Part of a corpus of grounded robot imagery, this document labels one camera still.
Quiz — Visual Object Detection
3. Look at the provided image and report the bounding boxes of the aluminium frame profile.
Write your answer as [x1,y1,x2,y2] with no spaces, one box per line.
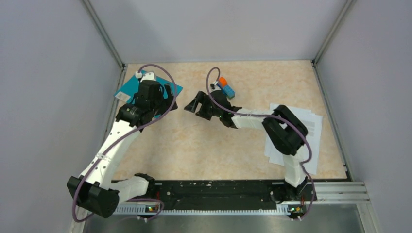
[315,182,370,204]

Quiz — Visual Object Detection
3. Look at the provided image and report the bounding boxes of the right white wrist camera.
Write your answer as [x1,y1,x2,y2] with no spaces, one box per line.
[210,81,220,90]

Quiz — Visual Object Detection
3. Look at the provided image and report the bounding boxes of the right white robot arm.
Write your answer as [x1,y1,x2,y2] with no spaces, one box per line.
[184,90,308,200]

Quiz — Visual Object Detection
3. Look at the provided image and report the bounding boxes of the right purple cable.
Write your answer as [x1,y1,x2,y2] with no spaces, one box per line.
[206,67,317,221]

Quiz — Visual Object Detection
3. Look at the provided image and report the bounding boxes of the blue orange toy car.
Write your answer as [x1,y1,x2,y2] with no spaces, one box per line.
[217,76,235,99]

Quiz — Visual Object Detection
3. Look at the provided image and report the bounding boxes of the white slotted cable duct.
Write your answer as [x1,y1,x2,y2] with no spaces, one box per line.
[113,204,291,216]

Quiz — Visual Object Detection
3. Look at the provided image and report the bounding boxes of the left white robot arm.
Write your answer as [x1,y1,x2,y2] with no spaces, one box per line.
[67,79,177,218]

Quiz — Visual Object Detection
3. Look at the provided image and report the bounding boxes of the teal and black folder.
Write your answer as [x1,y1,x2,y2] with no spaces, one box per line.
[114,70,183,118]

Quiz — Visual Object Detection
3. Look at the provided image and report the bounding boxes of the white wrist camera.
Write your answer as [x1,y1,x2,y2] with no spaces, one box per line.
[210,81,220,90]
[135,71,157,82]

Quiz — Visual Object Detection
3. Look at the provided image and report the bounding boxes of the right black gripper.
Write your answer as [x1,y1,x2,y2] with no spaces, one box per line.
[184,91,222,121]

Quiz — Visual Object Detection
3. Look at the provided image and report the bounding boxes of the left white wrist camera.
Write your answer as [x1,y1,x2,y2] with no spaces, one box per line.
[135,71,157,82]

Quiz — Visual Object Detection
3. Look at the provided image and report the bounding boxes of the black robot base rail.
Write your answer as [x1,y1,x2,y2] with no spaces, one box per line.
[148,180,317,211]

